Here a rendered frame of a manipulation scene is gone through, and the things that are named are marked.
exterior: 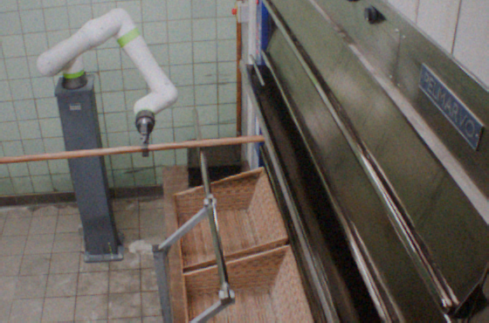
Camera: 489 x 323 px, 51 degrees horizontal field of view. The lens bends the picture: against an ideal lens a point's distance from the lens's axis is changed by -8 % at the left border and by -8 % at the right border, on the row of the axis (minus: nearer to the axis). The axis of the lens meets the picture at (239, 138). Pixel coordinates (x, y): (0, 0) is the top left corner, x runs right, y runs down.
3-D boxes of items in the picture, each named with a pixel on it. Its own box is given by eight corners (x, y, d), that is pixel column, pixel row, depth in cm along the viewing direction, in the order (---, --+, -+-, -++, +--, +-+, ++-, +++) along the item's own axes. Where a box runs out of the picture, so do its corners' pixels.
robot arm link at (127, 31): (95, 21, 251) (109, 8, 243) (111, 12, 260) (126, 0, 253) (115, 51, 254) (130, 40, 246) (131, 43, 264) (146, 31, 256)
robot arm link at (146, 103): (142, 118, 272) (129, 102, 266) (162, 104, 270) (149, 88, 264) (142, 132, 260) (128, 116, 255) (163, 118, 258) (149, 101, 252)
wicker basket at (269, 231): (263, 207, 298) (265, 164, 283) (286, 280, 250) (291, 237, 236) (173, 216, 291) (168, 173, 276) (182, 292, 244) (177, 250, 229)
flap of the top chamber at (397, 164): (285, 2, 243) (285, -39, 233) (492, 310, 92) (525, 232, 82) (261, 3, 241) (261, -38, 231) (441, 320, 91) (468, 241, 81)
